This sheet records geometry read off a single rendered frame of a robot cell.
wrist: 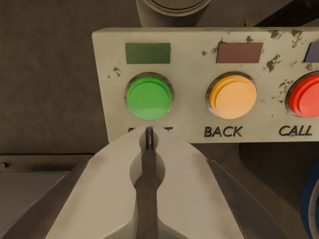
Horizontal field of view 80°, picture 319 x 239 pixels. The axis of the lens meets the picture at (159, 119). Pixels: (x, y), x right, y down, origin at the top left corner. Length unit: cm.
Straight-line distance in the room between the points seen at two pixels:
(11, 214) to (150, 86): 53
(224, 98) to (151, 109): 6
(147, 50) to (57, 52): 73
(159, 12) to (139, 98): 15
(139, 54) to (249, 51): 9
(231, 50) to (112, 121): 12
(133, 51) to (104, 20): 68
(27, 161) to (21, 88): 29
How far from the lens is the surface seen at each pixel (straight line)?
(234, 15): 88
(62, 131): 88
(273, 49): 19
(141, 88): 16
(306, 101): 21
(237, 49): 18
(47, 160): 92
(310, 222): 56
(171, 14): 28
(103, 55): 17
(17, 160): 98
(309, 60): 21
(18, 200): 68
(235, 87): 18
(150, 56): 17
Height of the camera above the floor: 78
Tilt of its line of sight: 81 degrees down
